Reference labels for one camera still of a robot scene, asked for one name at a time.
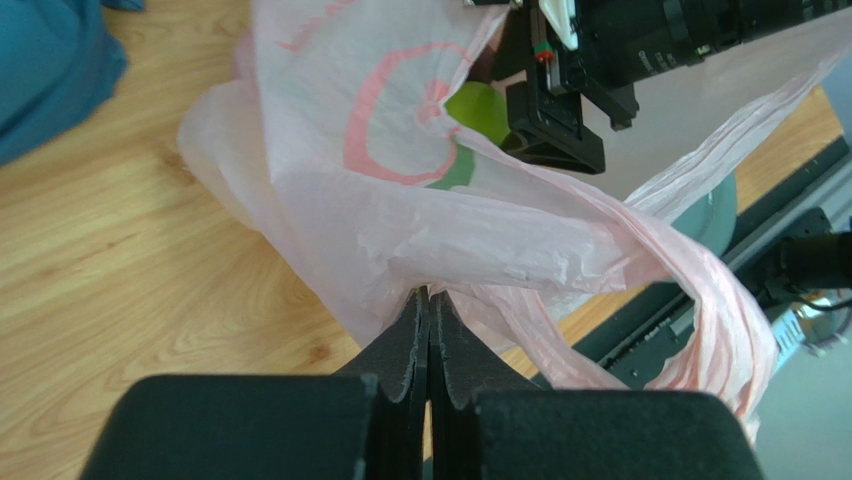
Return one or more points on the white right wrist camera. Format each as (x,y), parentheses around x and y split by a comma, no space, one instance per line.
(562,17)

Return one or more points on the green fake apple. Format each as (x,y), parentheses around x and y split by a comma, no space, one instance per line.
(482,108)

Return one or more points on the pink translucent plastic bag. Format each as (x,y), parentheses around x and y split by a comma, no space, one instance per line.
(332,140)

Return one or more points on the aluminium frame rail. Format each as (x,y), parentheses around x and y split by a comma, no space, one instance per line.
(797,265)

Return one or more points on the grey round plate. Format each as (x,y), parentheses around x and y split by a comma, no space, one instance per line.
(711,220)

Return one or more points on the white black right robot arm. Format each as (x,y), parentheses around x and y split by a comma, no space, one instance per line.
(598,50)

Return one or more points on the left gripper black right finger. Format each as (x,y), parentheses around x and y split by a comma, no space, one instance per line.
(490,422)

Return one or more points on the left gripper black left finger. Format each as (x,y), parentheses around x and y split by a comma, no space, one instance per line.
(364,421)

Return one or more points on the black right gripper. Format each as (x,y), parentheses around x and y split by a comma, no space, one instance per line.
(544,110)

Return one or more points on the blue crumpled cloth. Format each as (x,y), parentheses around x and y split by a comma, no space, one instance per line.
(59,63)

